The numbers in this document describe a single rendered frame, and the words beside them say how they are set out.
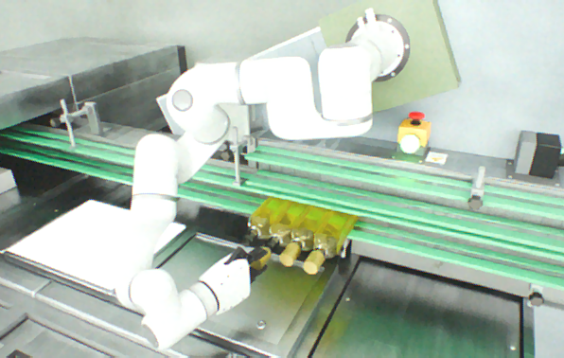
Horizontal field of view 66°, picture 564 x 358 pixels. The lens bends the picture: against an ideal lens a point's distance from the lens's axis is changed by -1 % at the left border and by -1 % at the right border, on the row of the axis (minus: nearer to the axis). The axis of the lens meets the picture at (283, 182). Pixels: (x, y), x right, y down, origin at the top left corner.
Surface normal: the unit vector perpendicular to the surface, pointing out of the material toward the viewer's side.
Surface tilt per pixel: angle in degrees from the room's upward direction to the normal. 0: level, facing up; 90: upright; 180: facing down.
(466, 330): 90
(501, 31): 0
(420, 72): 2
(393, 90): 2
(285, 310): 90
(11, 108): 90
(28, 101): 90
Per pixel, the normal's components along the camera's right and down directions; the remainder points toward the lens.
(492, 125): -0.43, 0.43
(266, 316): -0.02, -0.88
